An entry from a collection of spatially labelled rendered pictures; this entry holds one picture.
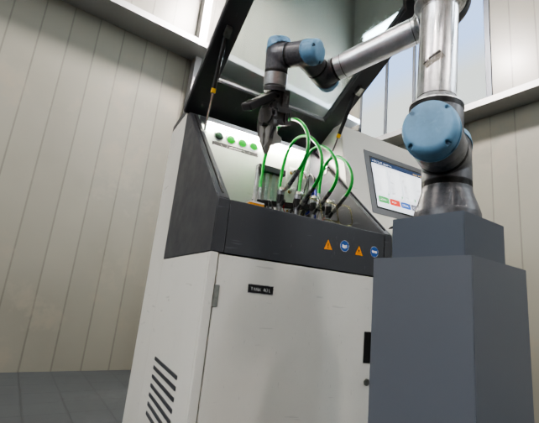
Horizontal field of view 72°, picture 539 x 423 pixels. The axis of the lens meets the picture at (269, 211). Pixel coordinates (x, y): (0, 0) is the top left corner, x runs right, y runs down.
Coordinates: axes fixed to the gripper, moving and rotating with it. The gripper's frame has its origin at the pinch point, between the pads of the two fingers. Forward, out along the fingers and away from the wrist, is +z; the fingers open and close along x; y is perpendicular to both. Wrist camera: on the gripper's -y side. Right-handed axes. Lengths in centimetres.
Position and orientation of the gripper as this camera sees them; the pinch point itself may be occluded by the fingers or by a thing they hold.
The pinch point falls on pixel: (264, 149)
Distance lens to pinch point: 122.2
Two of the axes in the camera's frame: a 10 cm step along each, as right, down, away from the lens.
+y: 8.0, 0.0, 5.9
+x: -5.9, -1.5, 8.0
